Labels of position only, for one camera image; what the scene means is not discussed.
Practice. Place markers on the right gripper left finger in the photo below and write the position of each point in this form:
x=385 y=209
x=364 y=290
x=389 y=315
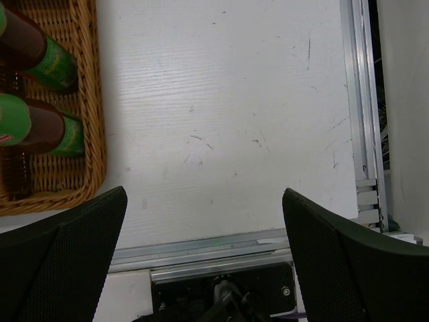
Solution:
x=55 y=269

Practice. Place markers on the yellow-cap sauce bottle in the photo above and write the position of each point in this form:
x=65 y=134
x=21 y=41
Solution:
x=28 y=50
x=37 y=127

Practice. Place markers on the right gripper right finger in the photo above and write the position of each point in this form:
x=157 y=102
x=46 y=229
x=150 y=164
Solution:
x=347 y=272

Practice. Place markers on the brown wicker divided basket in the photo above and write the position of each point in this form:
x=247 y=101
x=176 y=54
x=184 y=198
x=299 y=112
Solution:
x=32 y=183

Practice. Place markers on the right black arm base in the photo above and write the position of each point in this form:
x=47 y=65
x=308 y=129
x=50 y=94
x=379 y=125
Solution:
x=250 y=294

